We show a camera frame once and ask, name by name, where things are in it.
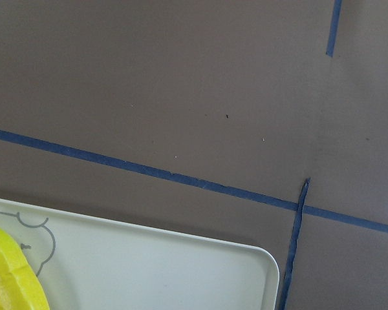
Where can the white bear print tray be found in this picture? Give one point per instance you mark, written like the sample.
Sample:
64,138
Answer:
85,262

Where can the yellow banana long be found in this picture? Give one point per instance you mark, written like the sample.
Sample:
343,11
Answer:
19,285

